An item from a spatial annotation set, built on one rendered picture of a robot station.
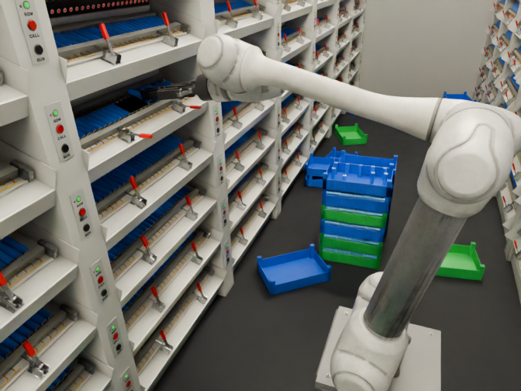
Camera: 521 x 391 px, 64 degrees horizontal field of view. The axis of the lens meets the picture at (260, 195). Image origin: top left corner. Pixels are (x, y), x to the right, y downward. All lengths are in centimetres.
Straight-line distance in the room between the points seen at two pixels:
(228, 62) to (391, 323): 70
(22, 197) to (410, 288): 83
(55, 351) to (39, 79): 63
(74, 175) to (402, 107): 75
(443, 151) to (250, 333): 122
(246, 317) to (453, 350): 82
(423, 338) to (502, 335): 51
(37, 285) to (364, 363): 77
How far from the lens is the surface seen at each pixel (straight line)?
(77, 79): 100
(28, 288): 104
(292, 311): 186
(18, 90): 93
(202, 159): 151
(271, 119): 220
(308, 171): 278
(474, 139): 79
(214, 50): 95
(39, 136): 94
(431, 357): 149
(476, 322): 200
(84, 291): 113
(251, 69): 96
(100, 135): 113
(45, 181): 99
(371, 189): 190
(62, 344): 117
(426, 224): 89
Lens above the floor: 130
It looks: 29 degrees down
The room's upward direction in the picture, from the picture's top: 2 degrees counter-clockwise
